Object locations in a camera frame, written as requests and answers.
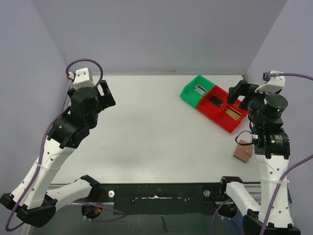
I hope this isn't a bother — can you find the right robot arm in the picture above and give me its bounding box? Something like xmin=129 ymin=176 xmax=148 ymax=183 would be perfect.
xmin=218 ymin=80 xmax=301 ymax=235

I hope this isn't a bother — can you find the aluminium left rail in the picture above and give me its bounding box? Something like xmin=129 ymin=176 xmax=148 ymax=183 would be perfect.
xmin=62 ymin=81 xmax=73 ymax=111

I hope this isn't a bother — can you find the red double plastic bin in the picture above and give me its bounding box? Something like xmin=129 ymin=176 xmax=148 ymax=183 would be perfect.
xmin=196 ymin=85 xmax=248 ymax=133

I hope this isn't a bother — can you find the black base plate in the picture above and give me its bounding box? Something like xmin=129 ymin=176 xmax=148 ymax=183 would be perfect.
xmin=83 ymin=183 xmax=228 ymax=215

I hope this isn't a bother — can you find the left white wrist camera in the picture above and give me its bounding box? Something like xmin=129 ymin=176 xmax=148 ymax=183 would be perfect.
xmin=68 ymin=68 xmax=95 ymax=90

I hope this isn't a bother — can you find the silver card in green bin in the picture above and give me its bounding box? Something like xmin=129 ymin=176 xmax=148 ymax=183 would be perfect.
xmin=193 ymin=84 xmax=207 ymax=96

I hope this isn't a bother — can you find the green plastic bin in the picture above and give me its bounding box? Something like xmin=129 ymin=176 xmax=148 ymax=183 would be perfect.
xmin=180 ymin=75 xmax=215 ymax=108

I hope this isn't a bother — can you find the tan leather card holder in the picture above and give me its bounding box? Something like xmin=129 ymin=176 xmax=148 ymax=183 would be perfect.
xmin=233 ymin=140 xmax=254 ymax=164

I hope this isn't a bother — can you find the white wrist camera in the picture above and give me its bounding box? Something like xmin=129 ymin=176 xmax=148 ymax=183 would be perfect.
xmin=254 ymin=70 xmax=286 ymax=94
xmin=68 ymin=68 xmax=95 ymax=90

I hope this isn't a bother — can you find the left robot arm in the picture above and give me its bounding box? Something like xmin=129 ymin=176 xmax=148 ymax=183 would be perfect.
xmin=0 ymin=80 xmax=115 ymax=228

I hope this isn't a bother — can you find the aluminium rail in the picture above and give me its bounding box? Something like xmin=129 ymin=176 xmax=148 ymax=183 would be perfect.
xmin=62 ymin=81 xmax=73 ymax=111
xmin=244 ymin=182 xmax=261 ymax=194

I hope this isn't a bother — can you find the black card in red bin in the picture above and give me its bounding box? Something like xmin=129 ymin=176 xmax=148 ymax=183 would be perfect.
xmin=209 ymin=95 xmax=223 ymax=107

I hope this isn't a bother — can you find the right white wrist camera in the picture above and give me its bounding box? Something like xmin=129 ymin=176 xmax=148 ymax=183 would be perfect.
xmin=254 ymin=70 xmax=286 ymax=94

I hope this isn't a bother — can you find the gold card in red bin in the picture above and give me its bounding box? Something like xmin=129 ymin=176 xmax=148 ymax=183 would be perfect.
xmin=225 ymin=107 xmax=242 ymax=121

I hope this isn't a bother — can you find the aluminium front rail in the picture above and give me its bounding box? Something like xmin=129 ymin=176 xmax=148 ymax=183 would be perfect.
xmin=244 ymin=182 xmax=261 ymax=194

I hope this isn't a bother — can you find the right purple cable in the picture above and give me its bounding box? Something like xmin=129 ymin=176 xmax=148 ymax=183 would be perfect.
xmin=212 ymin=72 xmax=313 ymax=235

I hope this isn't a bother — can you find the purple cable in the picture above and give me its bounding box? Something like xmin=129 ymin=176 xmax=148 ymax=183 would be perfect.
xmin=212 ymin=72 xmax=313 ymax=235
xmin=4 ymin=58 xmax=105 ymax=232

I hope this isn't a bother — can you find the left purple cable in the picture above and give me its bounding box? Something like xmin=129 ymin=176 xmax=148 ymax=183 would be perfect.
xmin=4 ymin=58 xmax=105 ymax=232

